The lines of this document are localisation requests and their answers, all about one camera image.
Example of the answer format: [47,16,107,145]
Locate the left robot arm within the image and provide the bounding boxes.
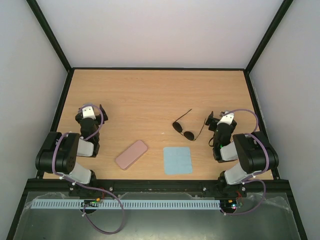
[35,104,108,197]

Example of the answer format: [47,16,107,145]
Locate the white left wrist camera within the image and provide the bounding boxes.
[79,104,96,120]

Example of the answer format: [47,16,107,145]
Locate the light blue slotted cable duct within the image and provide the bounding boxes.
[31,199,221,210]

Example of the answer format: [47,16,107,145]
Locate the pink glasses case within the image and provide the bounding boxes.
[115,140,148,170]

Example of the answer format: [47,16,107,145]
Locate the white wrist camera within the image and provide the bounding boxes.
[79,104,96,120]
[217,111,234,126]

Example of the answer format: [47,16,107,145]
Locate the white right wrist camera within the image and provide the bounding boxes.
[217,111,234,126]

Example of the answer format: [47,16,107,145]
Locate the black aviator sunglasses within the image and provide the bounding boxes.
[171,108,207,142]

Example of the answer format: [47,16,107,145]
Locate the black front mounting rail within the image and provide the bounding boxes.
[68,180,247,200]

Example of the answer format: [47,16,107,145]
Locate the light blue cleaning cloth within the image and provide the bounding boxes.
[163,147,193,175]

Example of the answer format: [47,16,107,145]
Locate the black aluminium frame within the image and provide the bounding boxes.
[4,0,309,240]

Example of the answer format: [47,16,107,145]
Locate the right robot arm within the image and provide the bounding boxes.
[205,111,279,197]

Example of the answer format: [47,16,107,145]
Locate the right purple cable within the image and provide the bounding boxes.
[219,108,267,217]

